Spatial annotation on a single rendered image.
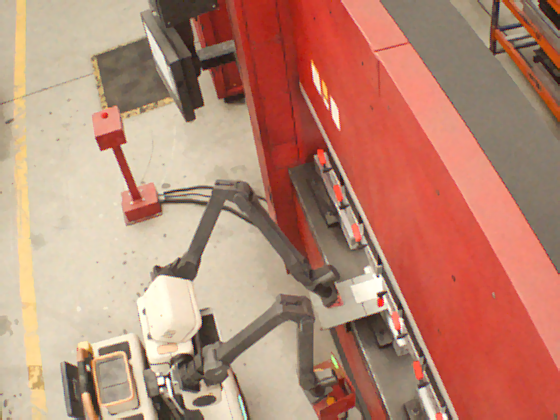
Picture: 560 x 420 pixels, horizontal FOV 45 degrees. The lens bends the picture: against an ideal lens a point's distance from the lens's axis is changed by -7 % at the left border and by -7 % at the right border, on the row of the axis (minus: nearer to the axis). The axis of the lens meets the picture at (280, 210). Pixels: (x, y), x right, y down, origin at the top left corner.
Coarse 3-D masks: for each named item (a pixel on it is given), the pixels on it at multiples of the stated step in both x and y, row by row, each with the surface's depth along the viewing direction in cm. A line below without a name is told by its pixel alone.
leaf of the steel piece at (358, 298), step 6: (366, 282) 286; (372, 282) 286; (354, 288) 285; (360, 288) 285; (366, 288) 285; (372, 288) 284; (354, 294) 284; (360, 294) 283; (366, 294) 283; (372, 294) 283; (354, 300) 281; (360, 300) 282; (366, 300) 281
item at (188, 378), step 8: (176, 360) 250; (192, 360) 247; (176, 368) 249; (184, 368) 246; (192, 368) 245; (184, 376) 245; (192, 376) 245; (200, 376) 245; (184, 384) 245; (192, 384) 247; (192, 392) 247
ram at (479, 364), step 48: (288, 0) 270; (336, 48) 221; (336, 96) 243; (336, 144) 269; (384, 144) 201; (384, 192) 218; (432, 192) 171; (384, 240) 238; (432, 240) 182; (432, 288) 196; (480, 288) 155; (432, 336) 210; (480, 336) 164; (480, 384) 174; (528, 384) 140
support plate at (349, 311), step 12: (360, 276) 289; (372, 276) 288; (348, 288) 286; (312, 300) 284; (348, 300) 283; (372, 300) 281; (324, 312) 280; (336, 312) 280; (348, 312) 279; (360, 312) 279; (372, 312) 278; (324, 324) 277; (336, 324) 277
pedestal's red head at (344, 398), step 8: (328, 360) 291; (336, 360) 284; (320, 368) 290; (328, 368) 289; (336, 368) 289; (336, 384) 287; (344, 384) 291; (336, 392) 286; (344, 392) 289; (344, 400) 279; (352, 400) 283; (320, 408) 286; (328, 408) 278; (336, 408) 282; (344, 408) 286; (320, 416) 282; (328, 416) 284
